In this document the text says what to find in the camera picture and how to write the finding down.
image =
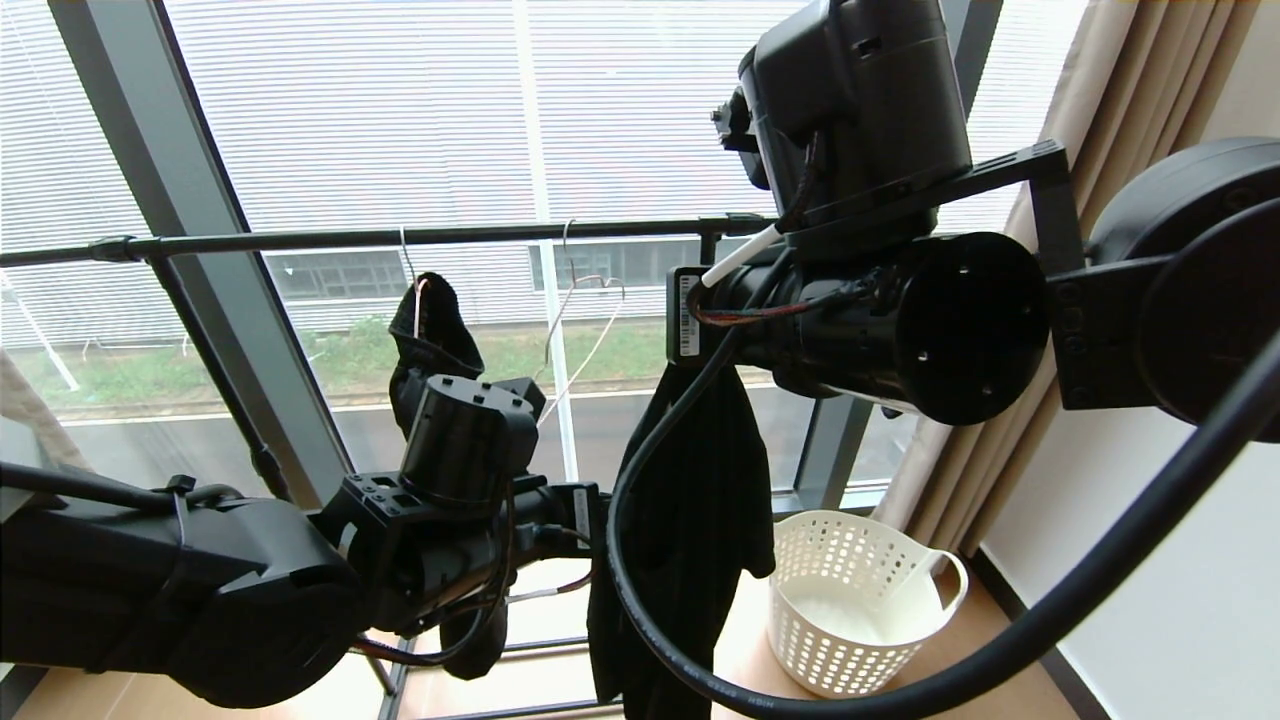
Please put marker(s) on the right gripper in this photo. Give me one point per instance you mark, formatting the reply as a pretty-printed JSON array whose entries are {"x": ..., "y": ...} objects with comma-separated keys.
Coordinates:
[{"x": 900, "y": 320}]

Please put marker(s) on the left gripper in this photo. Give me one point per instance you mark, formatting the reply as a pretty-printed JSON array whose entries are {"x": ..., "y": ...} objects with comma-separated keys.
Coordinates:
[{"x": 540, "y": 520}]

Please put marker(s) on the black short-sleeved shirt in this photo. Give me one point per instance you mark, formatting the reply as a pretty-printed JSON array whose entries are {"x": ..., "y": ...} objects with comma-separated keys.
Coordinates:
[{"x": 700, "y": 520}]

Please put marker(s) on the pink clothes hanger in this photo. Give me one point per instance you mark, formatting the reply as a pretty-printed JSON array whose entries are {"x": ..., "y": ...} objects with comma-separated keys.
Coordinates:
[
  {"x": 585, "y": 355},
  {"x": 417, "y": 310}
]

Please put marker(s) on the black garment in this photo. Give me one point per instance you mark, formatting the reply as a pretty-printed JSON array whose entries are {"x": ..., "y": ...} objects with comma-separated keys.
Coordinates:
[{"x": 430, "y": 330}]

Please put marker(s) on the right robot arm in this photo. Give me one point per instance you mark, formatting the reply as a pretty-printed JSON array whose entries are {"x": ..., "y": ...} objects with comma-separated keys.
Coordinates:
[{"x": 860, "y": 100}]

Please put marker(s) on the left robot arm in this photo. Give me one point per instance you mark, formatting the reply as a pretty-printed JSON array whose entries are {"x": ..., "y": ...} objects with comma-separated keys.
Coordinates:
[{"x": 200, "y": 590}]

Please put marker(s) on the white laundry basket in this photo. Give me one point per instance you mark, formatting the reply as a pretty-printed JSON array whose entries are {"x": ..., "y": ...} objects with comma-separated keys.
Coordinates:
[{"x": 860, "y": 560}]

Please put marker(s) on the black clothes rack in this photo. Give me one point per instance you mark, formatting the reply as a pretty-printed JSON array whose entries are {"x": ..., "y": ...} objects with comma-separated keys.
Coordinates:
[{"x": 300, "y": 239}]

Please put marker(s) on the beige curtain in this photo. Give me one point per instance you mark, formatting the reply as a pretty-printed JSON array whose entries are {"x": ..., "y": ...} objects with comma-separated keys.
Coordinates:
[
  {"x": 25, "y": 410},
  {"x": 1130, "y": 90}
]

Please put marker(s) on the window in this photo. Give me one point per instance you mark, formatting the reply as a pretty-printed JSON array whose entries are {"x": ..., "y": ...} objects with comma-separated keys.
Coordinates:
[{"x": 350, "y": 120}]

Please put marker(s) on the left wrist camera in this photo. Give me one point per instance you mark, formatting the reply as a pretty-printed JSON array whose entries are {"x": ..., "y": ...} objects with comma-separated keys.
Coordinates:
[{"x": 525, "y": 395}]

